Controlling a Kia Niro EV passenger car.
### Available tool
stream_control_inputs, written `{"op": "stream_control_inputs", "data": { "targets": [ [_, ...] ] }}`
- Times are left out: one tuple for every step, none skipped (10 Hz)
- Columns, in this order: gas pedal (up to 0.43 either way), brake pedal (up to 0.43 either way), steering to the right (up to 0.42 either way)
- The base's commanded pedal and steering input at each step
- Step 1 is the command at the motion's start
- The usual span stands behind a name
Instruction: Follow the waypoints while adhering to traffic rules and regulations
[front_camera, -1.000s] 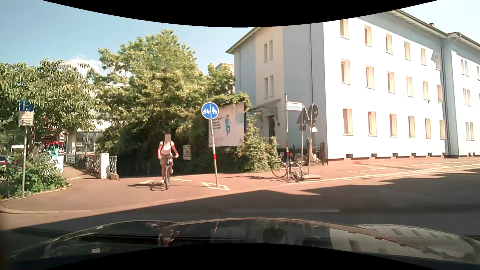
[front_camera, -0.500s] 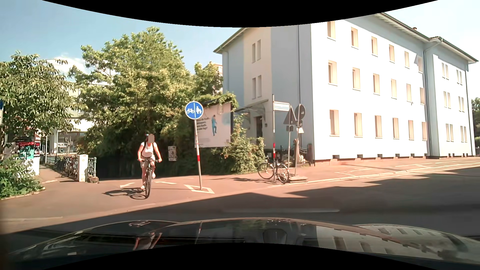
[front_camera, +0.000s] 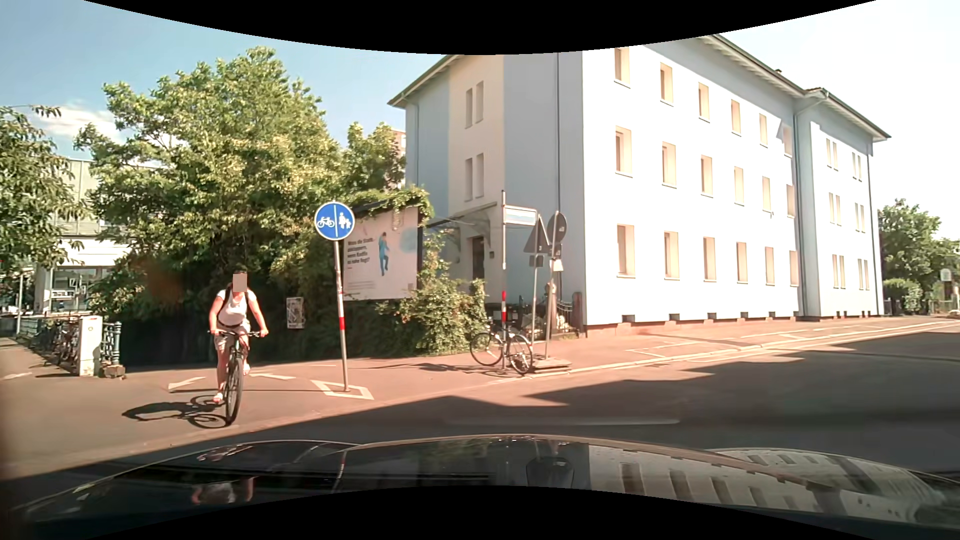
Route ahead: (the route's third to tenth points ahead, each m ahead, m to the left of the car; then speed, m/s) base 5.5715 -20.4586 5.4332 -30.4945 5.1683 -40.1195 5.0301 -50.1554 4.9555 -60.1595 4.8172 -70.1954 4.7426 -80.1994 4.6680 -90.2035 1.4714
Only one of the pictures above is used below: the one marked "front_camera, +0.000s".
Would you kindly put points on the green bush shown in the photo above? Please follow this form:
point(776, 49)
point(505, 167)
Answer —
point(442, 307)

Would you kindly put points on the triangular and round road signs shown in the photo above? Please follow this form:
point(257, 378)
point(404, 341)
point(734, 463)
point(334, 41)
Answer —
point(546, 240)

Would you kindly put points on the parked bicycle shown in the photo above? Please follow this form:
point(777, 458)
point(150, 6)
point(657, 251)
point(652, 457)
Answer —
point(502, 346)

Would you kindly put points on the billboard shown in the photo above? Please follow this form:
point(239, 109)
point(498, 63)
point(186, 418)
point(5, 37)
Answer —
point(382, 255)

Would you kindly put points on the red paved pavement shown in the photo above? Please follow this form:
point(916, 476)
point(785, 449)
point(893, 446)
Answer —
point(420, 379)

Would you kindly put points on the round blue road sign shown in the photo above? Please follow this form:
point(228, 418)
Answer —
point(334, 221)

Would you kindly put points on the road markings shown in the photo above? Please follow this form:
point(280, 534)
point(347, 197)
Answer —
point(341, 389)

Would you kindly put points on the small notice board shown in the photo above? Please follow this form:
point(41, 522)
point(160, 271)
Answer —
point(295, 313)

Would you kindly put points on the car's own bonnet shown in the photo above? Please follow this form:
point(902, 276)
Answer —
point(480, 472)

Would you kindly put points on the large white building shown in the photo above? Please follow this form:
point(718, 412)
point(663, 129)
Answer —
point(675, 187)

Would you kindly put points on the person on bicycle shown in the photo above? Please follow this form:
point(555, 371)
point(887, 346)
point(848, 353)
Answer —
point(234, 330)

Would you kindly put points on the large green tree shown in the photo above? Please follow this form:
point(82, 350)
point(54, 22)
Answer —
point(217, 172)

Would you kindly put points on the grey asphalt road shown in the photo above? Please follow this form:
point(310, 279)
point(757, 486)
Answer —
point(750, 405)

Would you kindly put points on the white street cabinet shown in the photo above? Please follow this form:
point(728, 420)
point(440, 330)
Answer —
point(88, 345)

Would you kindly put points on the grey building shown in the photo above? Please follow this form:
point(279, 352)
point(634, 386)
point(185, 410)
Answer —
point(79, 255)

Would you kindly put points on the row of parked bicycles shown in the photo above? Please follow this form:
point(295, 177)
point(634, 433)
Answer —
point(56, 341)

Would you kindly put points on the green trees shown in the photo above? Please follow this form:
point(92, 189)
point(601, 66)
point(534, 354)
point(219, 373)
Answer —
point(911, 251)

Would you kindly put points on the street name sign post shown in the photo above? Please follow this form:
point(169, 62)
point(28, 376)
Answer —
point(517, 216)

